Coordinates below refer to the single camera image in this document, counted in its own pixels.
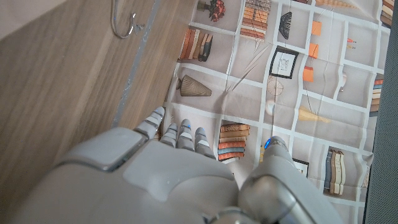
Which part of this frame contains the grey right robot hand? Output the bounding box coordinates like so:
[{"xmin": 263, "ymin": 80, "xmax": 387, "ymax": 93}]
[{"xmin": 9, "ymin": 106, "xmax": 345, "ymax": 224}]

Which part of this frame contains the printed bookshelf backdrop cloth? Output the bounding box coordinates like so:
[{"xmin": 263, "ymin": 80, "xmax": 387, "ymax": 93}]
[{"xmin": 160, "ymin": 0, "xmax": 393, "ymax": 224}]

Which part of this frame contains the wooden clip hanger, blue clip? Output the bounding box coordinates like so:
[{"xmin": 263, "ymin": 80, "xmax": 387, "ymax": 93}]
[{"xmin": 0, "ymin": 0, "xmax": 137, "ymax": 41}]

